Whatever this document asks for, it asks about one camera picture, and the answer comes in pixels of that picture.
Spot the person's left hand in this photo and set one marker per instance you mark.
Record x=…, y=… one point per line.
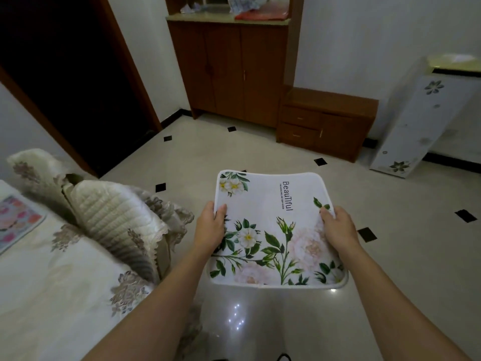
x=207, y=231

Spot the person's right hand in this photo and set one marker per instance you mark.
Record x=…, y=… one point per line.
x=341, y=231

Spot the person's right thumb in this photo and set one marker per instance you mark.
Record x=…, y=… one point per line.
x=326, y=217

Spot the person's left thumb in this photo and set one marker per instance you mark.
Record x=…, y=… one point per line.
x=221, y=211

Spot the white floral print mat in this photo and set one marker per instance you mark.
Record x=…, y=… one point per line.
x=276, y=229

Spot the person's left forearm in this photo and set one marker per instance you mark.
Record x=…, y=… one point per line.
x=150, y=312

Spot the person's right forearm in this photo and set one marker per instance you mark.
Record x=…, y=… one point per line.
x=394, y=304

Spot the low brown wooden drawer unit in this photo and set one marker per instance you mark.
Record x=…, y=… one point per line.
x=325, y=124

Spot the white floral storage cabinet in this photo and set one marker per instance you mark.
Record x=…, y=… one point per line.
x=421, y=120

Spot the brown wooden cabinet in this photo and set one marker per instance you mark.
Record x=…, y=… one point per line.
x=229, y=67

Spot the cream quilted floral bedspread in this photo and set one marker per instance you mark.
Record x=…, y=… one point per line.
x=75, y=251

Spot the red cloth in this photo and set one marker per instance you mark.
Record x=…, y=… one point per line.
x=263, y=14

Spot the dark wooden door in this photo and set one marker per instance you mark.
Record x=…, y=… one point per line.
x=71, y=75

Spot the crumpled white plastic bag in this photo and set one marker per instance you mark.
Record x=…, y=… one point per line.
x=189, y=8

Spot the pink floral mat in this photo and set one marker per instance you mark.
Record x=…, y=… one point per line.
x=15, y=221

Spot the crumpled patterned plastic bag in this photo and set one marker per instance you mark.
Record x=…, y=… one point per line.
x=242, y=2

